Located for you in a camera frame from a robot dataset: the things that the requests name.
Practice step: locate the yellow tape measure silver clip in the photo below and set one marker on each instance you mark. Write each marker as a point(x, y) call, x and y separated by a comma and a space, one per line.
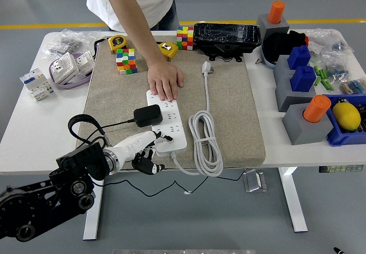
point(170, 49)

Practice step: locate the colourful cube with yellow cross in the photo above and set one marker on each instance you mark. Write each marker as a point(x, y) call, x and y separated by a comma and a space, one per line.
point(185, 38)

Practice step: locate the white power strip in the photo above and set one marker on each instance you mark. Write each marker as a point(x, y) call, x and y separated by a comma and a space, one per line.
point(177, 146)

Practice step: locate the white table leg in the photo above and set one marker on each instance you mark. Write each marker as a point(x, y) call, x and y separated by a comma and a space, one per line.
point(91, 225)
point(294, 202)

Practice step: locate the clear bag of metal parts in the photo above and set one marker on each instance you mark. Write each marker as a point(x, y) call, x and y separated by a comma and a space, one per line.
point(67, 41)

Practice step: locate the orange cylinder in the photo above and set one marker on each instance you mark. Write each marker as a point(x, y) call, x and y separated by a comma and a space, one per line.
point(317, 108)
point(276, 11)

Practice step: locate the white wall switch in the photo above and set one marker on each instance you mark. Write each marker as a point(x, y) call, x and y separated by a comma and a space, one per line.
point(84, 62)

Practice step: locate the yellow tape measure black label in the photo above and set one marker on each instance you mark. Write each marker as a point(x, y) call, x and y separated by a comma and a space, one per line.
point(117, 41)

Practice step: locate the silver metal bracket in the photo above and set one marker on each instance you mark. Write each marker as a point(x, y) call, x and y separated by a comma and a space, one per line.
point(254, 182)

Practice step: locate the clear bag of resistors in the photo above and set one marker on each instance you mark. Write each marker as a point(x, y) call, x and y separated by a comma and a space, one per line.
point(353, 87)

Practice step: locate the blue plastic bin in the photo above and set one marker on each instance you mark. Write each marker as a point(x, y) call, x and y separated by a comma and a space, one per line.
point(343, 139)

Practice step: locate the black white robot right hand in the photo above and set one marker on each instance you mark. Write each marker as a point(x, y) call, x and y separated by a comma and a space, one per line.
point(338, 251)

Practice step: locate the blue block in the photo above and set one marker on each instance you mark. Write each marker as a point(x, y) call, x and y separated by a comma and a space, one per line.
point(298, 58)
point(303, 79)

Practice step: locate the white wall socket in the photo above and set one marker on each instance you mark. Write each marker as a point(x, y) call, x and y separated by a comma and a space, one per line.
point(61, 66)

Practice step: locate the black plastic-wrapped box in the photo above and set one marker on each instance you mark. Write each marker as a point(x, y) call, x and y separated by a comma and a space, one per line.
point(226, 35)

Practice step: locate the table control panel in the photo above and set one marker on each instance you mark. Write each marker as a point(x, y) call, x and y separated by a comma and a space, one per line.
point(340, 169)

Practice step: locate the green cylinder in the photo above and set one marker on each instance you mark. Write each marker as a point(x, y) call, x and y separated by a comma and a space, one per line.
point(324, 82)
point(329, 86)
point(317, 81)
point(323, 73)
point(316, 70)

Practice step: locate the person's right hand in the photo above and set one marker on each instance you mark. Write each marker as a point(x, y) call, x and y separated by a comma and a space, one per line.
point(165, 79)

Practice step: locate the grey-brown mat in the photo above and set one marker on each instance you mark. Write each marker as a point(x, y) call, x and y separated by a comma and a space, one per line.
point(228, 108)

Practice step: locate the black cloth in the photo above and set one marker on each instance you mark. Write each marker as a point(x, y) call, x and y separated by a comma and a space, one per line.
point(281, 43)

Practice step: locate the person's right forearm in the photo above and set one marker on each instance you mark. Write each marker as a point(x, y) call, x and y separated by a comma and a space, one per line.
point(138, 33)

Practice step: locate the black power adapter plug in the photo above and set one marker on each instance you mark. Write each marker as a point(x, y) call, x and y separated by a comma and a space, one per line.
point(148, 115)

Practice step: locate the colourful scrambled puzzle cube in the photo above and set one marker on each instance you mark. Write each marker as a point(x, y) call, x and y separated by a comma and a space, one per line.
point(126, 62)

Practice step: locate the small red object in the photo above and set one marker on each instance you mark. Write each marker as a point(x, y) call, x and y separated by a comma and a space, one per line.
point(306, 40)

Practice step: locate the white circuit breaker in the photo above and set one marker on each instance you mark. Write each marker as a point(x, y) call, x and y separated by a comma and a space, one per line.
point(35, 85)

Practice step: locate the grey block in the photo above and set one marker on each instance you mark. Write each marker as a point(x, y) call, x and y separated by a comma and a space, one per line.
point(281, 66)
point(306, 132)
point(288, 99)
point(264, 25)

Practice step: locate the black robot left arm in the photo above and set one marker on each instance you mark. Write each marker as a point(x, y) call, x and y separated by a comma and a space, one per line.
point(28, 208)

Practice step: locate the clear bag of blue parts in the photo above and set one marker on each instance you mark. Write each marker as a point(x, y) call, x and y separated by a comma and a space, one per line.
point(336, 65)
point(328, 39)

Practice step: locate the lilac tray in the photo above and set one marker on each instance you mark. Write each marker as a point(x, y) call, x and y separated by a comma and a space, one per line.
point(61, 85)

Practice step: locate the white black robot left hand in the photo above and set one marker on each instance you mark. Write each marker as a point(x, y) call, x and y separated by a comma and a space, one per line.
point(131, 146)

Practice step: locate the yellow lemon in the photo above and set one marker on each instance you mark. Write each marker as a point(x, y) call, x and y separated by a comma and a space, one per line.
point(346, 116)

